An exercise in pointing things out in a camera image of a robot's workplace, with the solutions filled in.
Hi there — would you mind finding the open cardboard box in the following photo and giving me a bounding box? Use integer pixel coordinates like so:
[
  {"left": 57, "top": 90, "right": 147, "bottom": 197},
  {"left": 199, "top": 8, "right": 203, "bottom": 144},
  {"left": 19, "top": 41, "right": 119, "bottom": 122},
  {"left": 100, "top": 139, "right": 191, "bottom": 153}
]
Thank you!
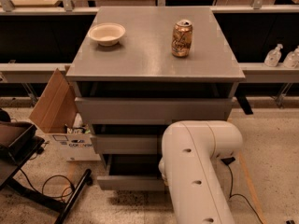
[{"left": 29, "top": 69, "right": 100, "bottom": 161}]

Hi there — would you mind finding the white paper bowl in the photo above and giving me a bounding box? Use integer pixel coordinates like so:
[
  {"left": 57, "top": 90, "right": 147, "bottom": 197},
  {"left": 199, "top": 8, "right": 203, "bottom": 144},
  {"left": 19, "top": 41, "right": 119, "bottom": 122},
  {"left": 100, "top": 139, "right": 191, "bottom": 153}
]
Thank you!
[{"left": 88, "top": 23, "right": 126, "bottom": 47}]

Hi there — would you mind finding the black adapter cable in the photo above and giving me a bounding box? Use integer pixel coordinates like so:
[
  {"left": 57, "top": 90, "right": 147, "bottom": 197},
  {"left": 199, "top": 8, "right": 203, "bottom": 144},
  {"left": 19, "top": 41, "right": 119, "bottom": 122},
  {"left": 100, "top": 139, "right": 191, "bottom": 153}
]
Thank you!
[{"left": 226, "top": 163, "right": 265, "bottom": 224}]

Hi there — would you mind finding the grey bottom drawer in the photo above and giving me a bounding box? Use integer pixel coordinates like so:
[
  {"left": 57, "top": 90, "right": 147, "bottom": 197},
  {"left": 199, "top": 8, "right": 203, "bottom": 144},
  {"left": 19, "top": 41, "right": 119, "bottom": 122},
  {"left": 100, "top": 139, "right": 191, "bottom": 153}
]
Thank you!
[{"left": 97, "top": 154, "right": 165, "bottom": 191}]

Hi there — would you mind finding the black tray on stand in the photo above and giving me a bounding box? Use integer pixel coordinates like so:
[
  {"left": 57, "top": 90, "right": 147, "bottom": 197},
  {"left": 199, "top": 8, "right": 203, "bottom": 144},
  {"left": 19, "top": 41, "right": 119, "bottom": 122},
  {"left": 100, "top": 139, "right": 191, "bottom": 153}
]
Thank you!
[{"left": 0, "top": 121, "right": 36, "bottom": 158}]

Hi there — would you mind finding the grey middle drawer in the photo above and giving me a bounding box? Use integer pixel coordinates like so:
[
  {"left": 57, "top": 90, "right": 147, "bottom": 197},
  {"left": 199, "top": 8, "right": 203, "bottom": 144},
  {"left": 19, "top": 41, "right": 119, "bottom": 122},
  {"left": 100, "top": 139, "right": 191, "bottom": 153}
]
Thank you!
[{"left": 91, "top": 134, "right": 161, "bottom": 154}]

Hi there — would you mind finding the black power adapter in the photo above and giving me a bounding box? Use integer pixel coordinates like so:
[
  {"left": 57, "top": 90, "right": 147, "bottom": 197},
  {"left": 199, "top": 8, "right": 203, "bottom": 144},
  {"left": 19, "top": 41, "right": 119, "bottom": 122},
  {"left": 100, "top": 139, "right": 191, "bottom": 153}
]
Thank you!
[{"left": 221, "top": 157, "right": 235, "bottom": 166}]

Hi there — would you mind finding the clear sanitizer pump bottle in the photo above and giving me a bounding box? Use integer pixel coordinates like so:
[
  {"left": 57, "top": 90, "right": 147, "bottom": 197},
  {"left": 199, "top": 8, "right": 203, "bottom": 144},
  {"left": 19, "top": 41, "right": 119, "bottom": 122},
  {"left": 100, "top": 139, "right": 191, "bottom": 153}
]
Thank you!
[{"left": 264, "top": 44, "right": 283, "bottom": 67}]

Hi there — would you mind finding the grey drawer cabinet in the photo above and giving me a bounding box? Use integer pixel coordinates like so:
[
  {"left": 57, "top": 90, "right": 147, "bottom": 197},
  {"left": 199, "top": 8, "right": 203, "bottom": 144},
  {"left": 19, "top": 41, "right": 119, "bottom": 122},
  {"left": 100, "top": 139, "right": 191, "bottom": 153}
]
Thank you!
[{"left": 65, "top": 6, "right": 246, "bottom": 173}]

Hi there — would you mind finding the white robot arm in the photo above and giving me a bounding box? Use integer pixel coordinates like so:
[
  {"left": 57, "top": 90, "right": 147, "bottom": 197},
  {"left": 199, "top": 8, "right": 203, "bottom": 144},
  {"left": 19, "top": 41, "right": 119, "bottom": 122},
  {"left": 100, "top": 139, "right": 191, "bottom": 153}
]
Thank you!
[{"left": 159, "top": 120, "right": 243, "bottom": 224}]

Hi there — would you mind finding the grey drawer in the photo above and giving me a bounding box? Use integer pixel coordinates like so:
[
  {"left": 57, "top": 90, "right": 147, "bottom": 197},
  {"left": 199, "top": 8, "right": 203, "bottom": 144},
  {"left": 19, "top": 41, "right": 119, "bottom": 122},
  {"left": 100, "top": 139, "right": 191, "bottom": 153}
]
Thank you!
[
  {"left": 97, "top": 154, "right": 165, "bottom": 191},
  {"left": 75, "top": 98, "right": 233, "bottom": 125},
  {"left": 91, "top": 134, "right": 161, "bottom": 154}
]

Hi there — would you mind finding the gold soda can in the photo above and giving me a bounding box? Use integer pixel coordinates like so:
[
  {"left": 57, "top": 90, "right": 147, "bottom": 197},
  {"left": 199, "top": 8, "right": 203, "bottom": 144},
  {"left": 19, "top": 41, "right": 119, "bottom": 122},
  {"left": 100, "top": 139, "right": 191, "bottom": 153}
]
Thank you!
[{"left": 171, "top": 20, "right": 192, "bottom": 58}]

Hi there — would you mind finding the grey top drawer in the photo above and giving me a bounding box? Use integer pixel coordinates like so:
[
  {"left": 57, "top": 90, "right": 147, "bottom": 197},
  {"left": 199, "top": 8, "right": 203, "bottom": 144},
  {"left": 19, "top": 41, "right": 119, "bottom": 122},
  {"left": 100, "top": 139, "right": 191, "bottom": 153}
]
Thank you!
[{"left": 75, "top": 98, "right": 233, "bottom": 125}]

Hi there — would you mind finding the black looped floor cable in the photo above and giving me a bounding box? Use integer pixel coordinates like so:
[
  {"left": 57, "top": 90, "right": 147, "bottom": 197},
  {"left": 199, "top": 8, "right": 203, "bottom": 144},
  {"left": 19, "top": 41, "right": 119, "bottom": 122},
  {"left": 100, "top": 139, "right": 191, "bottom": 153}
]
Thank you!
[{"left": 19, "top": 168, "right": 77, "bottom": 203}]

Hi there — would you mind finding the black rolling stand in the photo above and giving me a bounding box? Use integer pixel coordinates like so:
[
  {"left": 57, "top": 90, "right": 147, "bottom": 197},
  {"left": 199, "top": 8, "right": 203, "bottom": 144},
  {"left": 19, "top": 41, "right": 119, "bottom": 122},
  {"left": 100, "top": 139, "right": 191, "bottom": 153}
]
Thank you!
[{"left": 1, "top": 137, "right": 93, "bottom": 224}]

